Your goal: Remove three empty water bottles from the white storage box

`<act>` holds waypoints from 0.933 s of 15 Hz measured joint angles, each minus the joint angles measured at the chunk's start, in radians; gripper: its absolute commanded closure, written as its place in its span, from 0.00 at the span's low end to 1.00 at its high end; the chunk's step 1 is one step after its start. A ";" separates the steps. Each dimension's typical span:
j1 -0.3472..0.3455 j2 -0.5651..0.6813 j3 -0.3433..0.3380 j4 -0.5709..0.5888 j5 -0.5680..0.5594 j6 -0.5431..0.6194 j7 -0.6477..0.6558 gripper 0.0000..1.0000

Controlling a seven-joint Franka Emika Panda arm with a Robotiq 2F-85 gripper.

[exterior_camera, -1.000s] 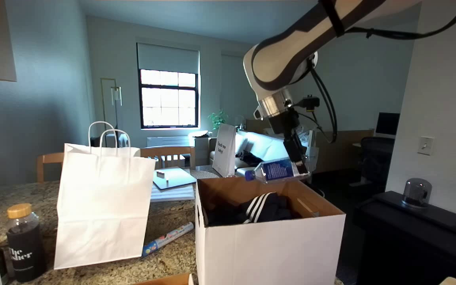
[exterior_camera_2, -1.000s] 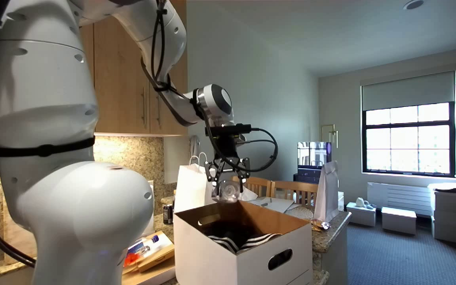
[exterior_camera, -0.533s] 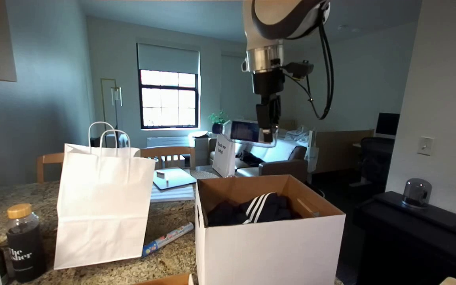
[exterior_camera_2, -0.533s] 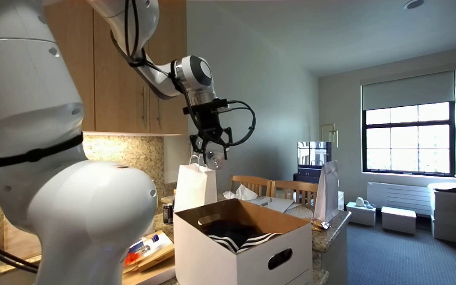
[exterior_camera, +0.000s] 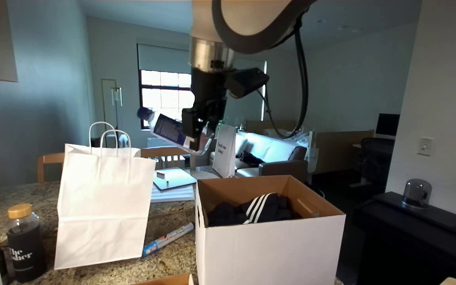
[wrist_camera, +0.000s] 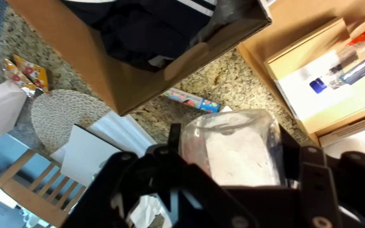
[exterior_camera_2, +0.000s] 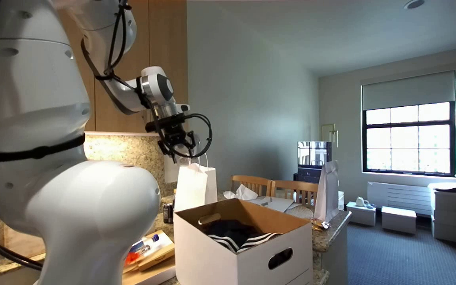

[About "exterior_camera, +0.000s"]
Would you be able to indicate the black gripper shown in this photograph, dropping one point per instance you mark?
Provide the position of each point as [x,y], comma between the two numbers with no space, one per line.
[209,97]

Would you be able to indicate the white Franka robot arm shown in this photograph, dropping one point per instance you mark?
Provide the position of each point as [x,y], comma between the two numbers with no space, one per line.
[249,21]

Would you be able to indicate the white cardboard storage box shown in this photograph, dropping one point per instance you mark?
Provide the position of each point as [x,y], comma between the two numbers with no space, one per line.
[270,254]

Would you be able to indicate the tall narrow white bag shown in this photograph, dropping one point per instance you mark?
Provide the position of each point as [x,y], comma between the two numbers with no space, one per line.
[224,151]

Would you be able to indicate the wooden chair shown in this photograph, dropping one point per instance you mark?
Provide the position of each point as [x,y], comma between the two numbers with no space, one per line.
[165,154]
[48,160]

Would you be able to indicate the black framed window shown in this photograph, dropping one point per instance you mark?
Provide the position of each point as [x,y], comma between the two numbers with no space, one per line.
[159,97]

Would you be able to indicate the light blue folder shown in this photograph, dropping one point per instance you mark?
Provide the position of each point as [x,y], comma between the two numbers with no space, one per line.
[175,178]

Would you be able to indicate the white roller blind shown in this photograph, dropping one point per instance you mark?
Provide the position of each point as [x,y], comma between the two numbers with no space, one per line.
[162,57]

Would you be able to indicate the black white striped sandal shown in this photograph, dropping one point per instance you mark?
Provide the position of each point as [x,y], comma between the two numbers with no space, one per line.
[260,206]

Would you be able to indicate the wooden cutting board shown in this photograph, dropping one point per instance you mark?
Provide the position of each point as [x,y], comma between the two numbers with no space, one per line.
[165,279]

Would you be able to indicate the black office chair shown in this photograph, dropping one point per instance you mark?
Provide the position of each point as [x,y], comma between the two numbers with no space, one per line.
[376,163]

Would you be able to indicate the dark monitor screen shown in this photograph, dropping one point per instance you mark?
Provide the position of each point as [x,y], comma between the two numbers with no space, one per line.
[388,124]

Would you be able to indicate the dark jar with wooden lid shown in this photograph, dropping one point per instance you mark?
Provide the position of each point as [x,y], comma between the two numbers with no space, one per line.
[23,247]

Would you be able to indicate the glass dome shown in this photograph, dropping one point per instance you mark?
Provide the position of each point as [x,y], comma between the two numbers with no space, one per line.
[417,192]

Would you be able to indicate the black low cabinet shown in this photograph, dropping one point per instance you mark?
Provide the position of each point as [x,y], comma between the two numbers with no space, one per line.
[412,242]

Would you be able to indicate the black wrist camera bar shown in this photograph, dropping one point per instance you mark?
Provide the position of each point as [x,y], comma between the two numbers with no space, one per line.
[246,83]

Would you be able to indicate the thin metal frame stand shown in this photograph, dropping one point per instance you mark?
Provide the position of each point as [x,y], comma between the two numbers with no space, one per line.
[116,100]

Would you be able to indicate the white wall outlet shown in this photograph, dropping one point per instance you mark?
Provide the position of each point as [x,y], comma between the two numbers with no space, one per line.
[426,146]

